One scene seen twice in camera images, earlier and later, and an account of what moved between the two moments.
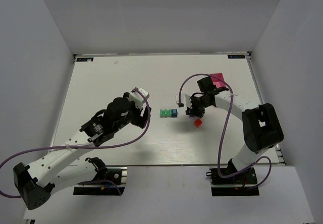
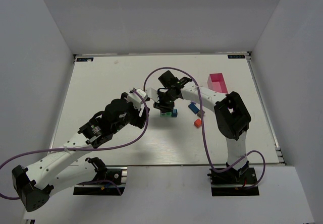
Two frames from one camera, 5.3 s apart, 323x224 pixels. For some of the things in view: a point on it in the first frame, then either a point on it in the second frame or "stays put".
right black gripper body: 194,107 -> 164,105
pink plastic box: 218,83 stays put
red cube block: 198,122 stays put
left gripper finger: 144,118 stays put
